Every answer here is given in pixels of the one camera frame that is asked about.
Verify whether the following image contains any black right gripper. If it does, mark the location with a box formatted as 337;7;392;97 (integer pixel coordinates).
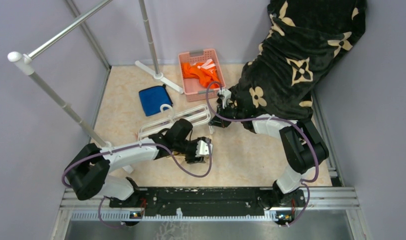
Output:
209;101;244;129

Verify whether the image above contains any white plastic clip hanger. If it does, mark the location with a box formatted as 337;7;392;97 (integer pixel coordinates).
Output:
137;104;212;141

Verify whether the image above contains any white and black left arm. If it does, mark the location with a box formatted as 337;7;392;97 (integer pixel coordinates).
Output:
61;119;213;207

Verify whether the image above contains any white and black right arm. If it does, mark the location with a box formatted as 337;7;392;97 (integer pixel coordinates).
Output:
209;107;330;206

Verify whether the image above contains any orange garment in basket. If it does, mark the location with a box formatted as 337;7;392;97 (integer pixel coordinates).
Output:
180;62;221;89

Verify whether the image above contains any pink plastic basket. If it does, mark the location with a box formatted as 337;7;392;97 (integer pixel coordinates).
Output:
178;48;226;102

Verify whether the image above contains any blue folded cloth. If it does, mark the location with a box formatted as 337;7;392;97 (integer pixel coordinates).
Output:
138;84;173;117

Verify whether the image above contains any black floral blanket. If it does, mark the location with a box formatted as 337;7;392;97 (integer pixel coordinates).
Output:
230;0;368;120

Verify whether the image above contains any metal drying rack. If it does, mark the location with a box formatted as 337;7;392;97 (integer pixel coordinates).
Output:
7;0;184;174

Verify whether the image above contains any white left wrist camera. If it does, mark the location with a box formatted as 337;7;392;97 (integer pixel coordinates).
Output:
195;140;213;157

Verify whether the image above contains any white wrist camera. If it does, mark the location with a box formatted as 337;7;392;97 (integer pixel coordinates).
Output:
195;140;213;157
217;88;232;109

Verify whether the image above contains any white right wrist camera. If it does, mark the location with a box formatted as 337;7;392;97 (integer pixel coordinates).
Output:
217;88;232;109

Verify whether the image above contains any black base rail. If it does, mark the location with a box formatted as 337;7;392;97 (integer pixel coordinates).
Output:
109;187;306;217

